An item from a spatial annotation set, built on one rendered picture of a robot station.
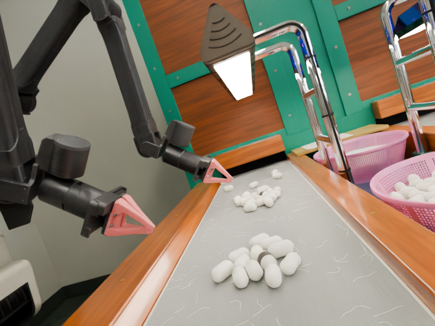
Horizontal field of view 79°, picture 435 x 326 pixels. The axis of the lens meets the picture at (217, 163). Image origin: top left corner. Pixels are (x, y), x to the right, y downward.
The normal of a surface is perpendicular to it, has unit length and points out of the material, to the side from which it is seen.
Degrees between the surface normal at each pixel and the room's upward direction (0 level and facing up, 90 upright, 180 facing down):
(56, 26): 97
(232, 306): 0
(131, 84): 94
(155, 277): 45
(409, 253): 0
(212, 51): 90
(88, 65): 90
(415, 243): 0
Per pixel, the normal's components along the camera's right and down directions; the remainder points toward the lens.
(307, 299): -0.33, -0.94
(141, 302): 0.43, -0.88
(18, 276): 0.97, -0.18
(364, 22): -0.14, 0.15
